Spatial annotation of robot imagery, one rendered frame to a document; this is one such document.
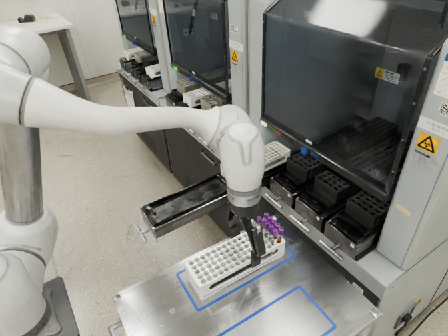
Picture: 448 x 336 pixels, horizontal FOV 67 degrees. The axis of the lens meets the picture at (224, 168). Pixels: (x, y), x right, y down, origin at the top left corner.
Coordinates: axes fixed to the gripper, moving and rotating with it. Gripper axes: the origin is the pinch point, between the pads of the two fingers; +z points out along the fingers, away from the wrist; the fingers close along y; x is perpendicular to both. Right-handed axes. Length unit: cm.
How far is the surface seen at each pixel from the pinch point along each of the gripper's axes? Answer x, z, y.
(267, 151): 37, 1, -39
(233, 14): 40, -48, -67
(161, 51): 37, -14, -148
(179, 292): -22.1, 5.5, -0.9
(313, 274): 13.9, 5.5, 15.2
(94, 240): -40, 87, -121
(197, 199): 1.3, 7.1, -35.2
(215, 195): 7.1, 5.7, -31.7
